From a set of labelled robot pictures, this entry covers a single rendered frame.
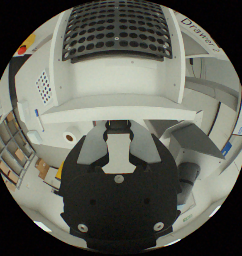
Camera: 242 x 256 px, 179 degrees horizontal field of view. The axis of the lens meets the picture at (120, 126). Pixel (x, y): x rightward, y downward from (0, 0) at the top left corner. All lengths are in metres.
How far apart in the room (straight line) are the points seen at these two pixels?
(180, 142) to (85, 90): 0.39
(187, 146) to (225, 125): 2.79
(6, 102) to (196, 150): 1.16
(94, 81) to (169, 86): 0.17
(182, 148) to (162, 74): 0.29
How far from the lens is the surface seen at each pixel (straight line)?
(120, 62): 0.17
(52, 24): 0.41
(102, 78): 0.18
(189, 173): 0.43
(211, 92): 1.07
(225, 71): 1.86
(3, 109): 0.81
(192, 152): 0.38
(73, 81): 0.21
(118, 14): 0.18
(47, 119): 0.15
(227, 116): 3.07
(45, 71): 0.34
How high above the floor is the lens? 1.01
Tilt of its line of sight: 57 degrees down
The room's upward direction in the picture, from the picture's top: 177 degrees clockwise
